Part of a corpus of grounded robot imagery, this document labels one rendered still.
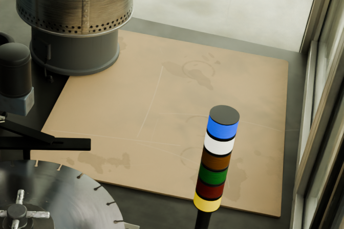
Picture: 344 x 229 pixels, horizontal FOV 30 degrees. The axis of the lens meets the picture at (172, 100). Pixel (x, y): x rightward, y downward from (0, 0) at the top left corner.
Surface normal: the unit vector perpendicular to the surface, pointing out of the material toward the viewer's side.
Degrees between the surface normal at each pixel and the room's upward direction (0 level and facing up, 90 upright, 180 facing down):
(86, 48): 89
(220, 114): 0
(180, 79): 0
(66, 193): 0
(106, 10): 90
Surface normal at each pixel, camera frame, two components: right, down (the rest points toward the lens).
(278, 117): 0.11, -0.78
